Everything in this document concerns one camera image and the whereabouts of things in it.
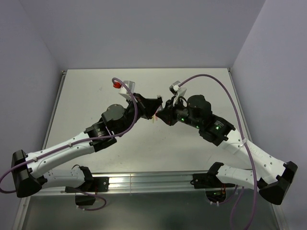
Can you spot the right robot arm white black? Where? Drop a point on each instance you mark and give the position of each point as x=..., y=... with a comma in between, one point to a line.
x=268, y=175

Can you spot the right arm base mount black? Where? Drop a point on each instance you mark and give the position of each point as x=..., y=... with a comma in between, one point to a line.
x=217, y=190

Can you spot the aluminium rail frame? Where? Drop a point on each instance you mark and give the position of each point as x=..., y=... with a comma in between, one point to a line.
x=138, y=182

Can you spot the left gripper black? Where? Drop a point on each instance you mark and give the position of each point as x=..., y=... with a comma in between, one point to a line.
x=147, y=108

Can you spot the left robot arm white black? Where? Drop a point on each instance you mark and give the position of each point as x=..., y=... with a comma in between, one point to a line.
x=33, y=171

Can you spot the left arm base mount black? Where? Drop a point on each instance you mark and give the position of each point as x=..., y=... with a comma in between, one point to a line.
x=90, y=193

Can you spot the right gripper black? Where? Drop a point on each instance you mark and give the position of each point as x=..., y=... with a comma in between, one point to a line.
x=167, y=113

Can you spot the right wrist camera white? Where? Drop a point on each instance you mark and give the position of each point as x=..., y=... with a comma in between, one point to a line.
x=178, y=91

